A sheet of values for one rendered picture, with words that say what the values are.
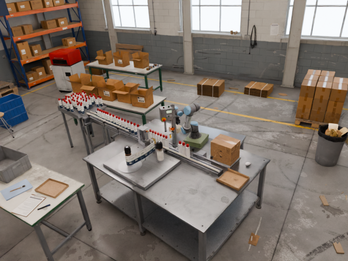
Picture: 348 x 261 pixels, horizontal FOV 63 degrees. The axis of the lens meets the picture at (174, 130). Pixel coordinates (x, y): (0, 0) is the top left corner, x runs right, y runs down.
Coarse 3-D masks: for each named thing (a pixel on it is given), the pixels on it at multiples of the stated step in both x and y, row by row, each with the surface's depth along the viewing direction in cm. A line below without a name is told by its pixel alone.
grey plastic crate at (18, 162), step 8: (0, 152) 407; (8, 152) 404; (16, 152) 393; (0, 160) 409; (8, 160) 410; (16, 160) 404; (24, 160) 378; (0, 168) 393; (8, 168) 359; (16, 168) 369; (24, 168) 380; (0, 176) 360; (8, 176) 361; (16, 176) 371
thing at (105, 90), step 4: (100, 80) 591; (104, 80) 600; (108, 80) 605; (112, 80) 600; (116, 80) 596; (100, 84) 591; (104, 84) 601; (108, 84) 603; (112, 84) 598; (100, 88) 574; (104, 88) 564; (108, 88) 607; (112, 88) 601; (100, 92) 586; (104, 92) 582; (108, 92) 576; (112, 92) 576; (104, 96) 587; (108, 96) 582; (112, 96) 580; (116, 96) 591; (108, 100) 587; (112, 100) 583
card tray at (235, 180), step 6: (228, 168) 353; (228, 174) 349; (234, 174) 348; (240, 174) 344; (216, 180) 339; (222, 180) 339; (228, 180) 338; (234, 180) 338; (240, 180) 337; (246, 180) 333; (234, 186) 323; (240, 186) 323
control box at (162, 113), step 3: (159, 108) 377; (162, 108) 375; (165, 108) 375; (168, 108) 375; (171, 108) 375; (159, 111) 381; (162, 111) 374; (165, 111) 375; (159, 114) 386; (162, 114) 376; (165, 114) 377; (162, 117) 378; (165, 117) 379; (168, 117) 380; (171, 117) 382; (162, 120) 380; (168, 120) 383; (171, 120) 385
